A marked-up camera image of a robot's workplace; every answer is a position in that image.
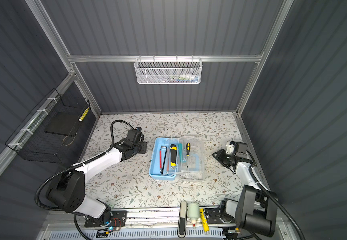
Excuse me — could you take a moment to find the red hex key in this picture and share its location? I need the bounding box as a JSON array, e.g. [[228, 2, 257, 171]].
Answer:
[[159, 146, 167, 175]]

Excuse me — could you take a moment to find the orange pencil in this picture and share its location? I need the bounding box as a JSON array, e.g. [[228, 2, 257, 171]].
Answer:
[[164, 148, 170, 175]]

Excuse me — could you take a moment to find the black hex key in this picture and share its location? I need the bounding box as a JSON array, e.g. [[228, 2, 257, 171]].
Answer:
[[162, 146, 167, 174]]

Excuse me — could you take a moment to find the small precision screwdriver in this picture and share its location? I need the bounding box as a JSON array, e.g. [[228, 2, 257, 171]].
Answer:
[[185, 142, 191, 169]]

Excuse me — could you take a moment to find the blue plastic tool box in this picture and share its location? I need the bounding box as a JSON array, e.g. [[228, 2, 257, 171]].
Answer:
[[149, 136, 206, 181]]

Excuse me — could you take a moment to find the teal utility knife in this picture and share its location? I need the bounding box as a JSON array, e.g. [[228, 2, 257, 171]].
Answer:
[[177, 143, 183, 163]]

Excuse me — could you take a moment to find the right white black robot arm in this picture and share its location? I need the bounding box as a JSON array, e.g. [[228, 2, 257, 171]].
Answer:
[[212, 141, 277, 237]]

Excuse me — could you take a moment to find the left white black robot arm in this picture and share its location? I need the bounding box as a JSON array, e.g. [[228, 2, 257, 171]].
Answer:
[[46, 127, 147, 225]]

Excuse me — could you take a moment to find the yellow marker in black basket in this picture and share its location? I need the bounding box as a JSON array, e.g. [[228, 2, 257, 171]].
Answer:
[[78, 108, 89, 122]]

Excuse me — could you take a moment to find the white glue bottle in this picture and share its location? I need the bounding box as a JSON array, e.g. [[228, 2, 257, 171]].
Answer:
[[187, 203, 200, 229]]

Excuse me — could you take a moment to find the black pad in basket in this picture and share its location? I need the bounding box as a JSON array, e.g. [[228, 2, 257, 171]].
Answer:
[[44, 112, 82, 137]]

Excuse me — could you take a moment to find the black white handheld device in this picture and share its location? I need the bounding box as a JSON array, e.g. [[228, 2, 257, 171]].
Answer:
[[177, 201, 187, 239]]

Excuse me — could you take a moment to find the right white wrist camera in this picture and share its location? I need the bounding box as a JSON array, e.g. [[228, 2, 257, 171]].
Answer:
[[225, 141, 235, 156]]

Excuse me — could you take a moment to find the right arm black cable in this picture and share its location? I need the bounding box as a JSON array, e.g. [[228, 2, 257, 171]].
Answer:
[[245, 148, 306, 240]]

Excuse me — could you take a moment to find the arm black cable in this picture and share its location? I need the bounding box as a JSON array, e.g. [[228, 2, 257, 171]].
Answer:
[[245, 148, 306, 240], [34, 119, 135, 240]]

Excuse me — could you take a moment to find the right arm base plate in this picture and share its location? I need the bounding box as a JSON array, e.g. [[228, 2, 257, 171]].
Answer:
[[203, 207, 234, 224]]

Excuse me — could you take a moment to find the yellow marker on rail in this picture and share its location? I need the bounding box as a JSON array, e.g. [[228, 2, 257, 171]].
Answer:
[[199, 209, 209, 232]]

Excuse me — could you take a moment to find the white wire mesh basket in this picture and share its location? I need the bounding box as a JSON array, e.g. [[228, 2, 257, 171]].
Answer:
[[134, 60, 203, 85]]

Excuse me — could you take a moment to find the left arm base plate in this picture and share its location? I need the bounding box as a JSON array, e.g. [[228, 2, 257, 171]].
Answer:
[[84, 211, 128, 228]]

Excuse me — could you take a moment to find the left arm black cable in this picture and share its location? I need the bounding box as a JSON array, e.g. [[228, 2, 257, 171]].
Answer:
[[34, 119, 135, 240]]

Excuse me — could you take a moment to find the black wire mesh basket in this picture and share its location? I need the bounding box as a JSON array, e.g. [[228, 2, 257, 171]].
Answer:
[[5, 89, 90, 164]]

